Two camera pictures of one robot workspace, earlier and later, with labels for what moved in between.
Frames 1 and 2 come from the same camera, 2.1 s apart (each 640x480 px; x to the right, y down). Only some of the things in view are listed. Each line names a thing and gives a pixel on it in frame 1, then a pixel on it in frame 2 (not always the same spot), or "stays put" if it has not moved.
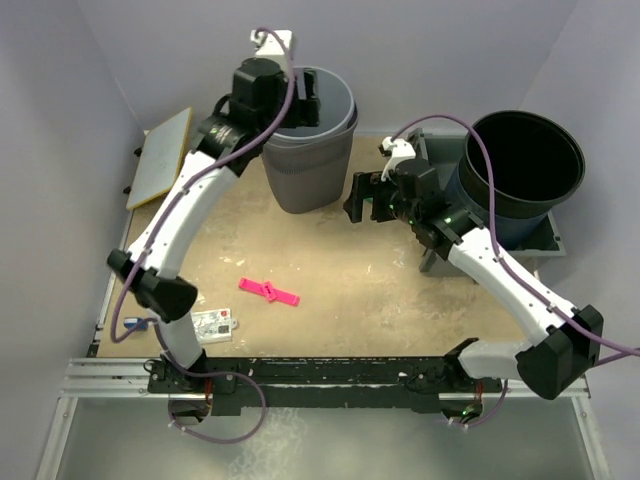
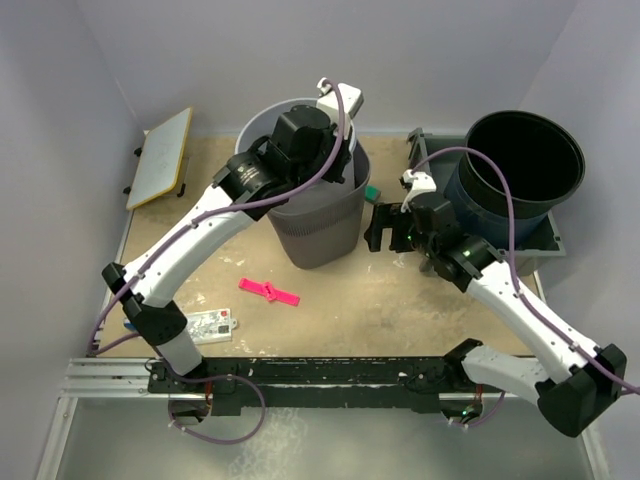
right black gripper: x=365 y=186 → x=387 y=215
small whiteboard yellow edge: x=161 y=159 stays put
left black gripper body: x=302 y=114 → x=311 y=170
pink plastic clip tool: x=267 y=289 stays put
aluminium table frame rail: x=92 y=377 stays put
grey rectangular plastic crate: x=444 y=151 stays put
